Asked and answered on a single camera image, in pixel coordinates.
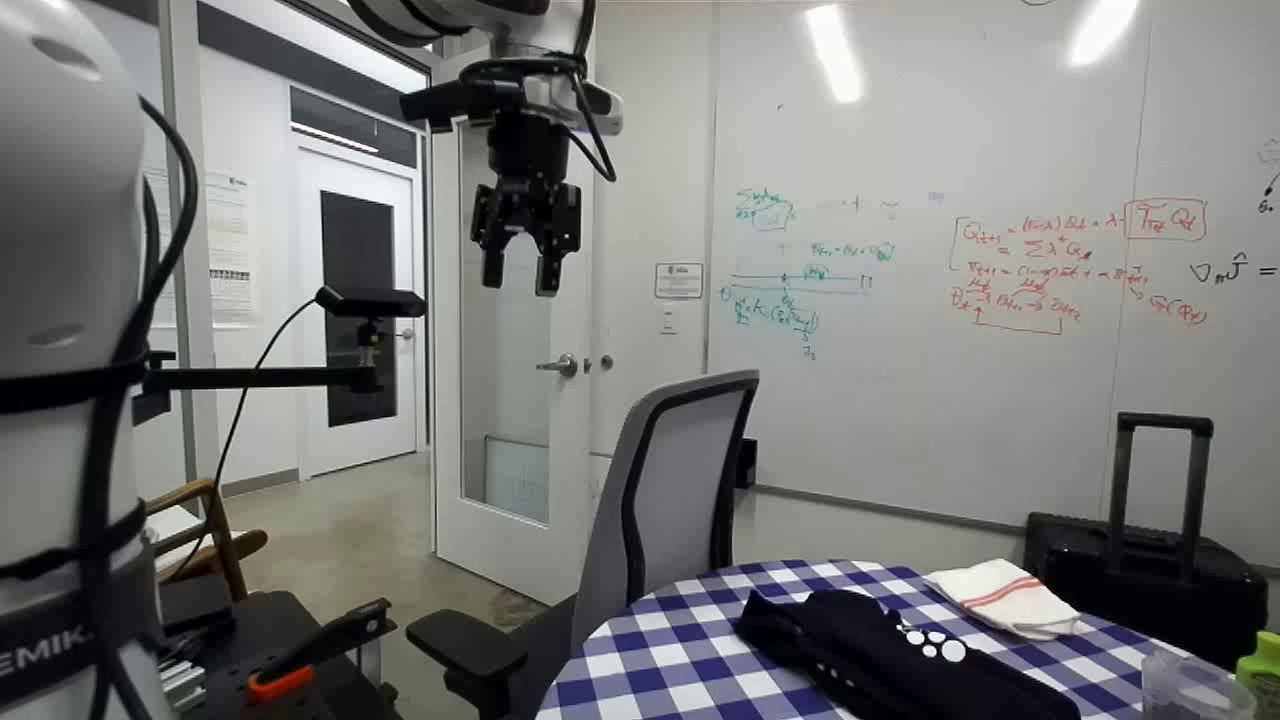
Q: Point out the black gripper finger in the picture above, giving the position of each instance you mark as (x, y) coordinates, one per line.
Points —
(494, 260)
(549, 266)

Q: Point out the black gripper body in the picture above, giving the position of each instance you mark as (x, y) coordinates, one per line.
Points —
(529, 167)

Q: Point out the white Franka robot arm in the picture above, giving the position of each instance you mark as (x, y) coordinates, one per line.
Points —
(61, 200)

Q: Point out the grey mesh office chair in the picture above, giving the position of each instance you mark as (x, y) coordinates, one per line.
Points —
(666, 493)

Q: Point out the white towel with red stripes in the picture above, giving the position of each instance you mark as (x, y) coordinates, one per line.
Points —
(1004, 598)

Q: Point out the white door with dark window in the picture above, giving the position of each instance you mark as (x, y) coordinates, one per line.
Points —
(358, 333)

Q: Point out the white door with glass pane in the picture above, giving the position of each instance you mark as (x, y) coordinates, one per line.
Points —
(514, 427)

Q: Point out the wooden stool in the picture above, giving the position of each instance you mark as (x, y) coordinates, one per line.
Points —
(201, 533)

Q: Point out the blue white checkered tablecloth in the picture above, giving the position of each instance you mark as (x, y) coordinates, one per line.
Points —
(666, 661)

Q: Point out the black robot cart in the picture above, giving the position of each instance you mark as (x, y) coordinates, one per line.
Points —
(255, 654)

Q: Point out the black rolling suitcase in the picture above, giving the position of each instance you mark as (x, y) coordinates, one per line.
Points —
(1144, 580)

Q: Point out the clear plastic cup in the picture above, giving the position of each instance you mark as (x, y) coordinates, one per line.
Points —
(1192, 691)

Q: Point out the green bottle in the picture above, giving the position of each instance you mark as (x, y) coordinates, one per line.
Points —
(1260, 674)

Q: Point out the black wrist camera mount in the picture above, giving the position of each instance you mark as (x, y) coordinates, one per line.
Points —
(463, 100)

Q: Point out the small white wall sign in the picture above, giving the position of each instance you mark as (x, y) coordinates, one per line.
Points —
(679, 280)

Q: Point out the black camera on boom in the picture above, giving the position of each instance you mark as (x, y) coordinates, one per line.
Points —
(366, 300)

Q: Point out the large wall whiteboard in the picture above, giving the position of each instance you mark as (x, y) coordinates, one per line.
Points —
(932, 402)

